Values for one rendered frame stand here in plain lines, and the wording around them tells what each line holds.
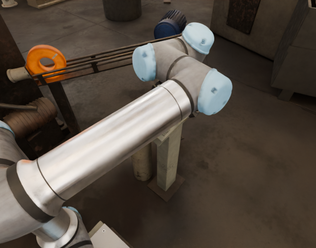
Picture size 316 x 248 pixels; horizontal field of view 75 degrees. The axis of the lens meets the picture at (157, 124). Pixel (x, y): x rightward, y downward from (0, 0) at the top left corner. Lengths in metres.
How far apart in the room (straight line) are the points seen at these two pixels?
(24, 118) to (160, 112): 0.89
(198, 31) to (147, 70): 0.15
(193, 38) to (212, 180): 1.05
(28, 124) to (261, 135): 1.52
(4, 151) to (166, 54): 0.33
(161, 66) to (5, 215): 0.34
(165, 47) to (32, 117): 0.83
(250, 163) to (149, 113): 1.28
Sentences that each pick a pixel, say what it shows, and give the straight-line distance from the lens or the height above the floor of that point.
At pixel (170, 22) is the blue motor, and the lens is 2.47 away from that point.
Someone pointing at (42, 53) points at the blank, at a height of 0.76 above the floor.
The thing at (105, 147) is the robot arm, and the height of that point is 0.96.
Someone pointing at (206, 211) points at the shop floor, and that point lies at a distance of 1.30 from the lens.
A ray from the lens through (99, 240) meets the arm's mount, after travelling 0.94.
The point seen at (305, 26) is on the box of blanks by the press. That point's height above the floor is 0.63.
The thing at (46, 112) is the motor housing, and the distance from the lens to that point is 1.15.
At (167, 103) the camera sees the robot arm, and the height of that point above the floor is 0.98.
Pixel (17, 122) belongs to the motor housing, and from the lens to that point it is 1.13.
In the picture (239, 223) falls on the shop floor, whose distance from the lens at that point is 1.33.
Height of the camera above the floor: 1.20
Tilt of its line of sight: 47 degrees down
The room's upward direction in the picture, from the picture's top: straight up
